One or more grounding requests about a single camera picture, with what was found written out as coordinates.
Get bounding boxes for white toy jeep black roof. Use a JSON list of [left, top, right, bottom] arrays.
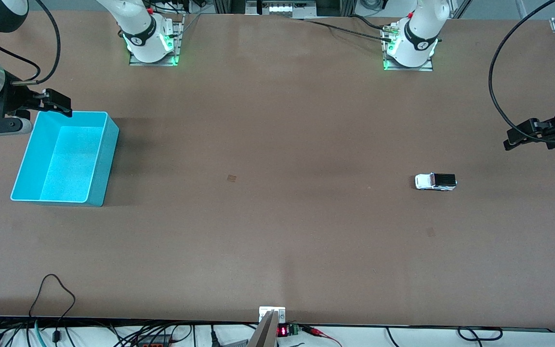
[[415, 173, 458, 192]]

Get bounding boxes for teal plastic bin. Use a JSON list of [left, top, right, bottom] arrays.
[[10, 111, 119, 207]]

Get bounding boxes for white lit control box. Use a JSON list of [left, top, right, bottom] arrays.
[[245, 0, 317, 19]]

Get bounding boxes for red clip lead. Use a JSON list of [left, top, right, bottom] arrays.
[[302, 325, 343, 347]]

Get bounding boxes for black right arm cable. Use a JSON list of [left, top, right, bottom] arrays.
[[0, 0, 62, 86]]

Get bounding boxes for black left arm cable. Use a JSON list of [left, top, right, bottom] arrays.
[[489, 0, 555, 145]]

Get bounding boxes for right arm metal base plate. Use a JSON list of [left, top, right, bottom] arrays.
[[129, 14, 185, 67]]

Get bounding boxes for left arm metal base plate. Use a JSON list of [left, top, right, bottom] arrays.
[[383, 22, 434, 72]]

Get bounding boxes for thin black looped cable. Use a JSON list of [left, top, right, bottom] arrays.
[[28, 274, 76, 343]]

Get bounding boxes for aluminium frame posts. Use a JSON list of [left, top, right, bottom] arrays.
[[212, 0, 247, 14]]

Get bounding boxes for black coiled cable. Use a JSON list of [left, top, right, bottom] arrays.
[[386, 327, 503, 347]]

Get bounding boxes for black cable to arm base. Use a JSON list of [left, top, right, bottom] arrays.
[[290, 14, 396, 44]]

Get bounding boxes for teal cable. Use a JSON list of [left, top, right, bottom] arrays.
[[33, 320, 48, 347]]

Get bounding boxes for black cable bundle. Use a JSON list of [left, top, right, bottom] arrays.
[[0, 318, 196, 347]]

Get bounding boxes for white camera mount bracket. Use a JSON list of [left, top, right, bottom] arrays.
[[259, 307, 286, 323]]

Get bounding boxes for grey metal camera post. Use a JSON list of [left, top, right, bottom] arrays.
[[248, 310, 278, 347]]

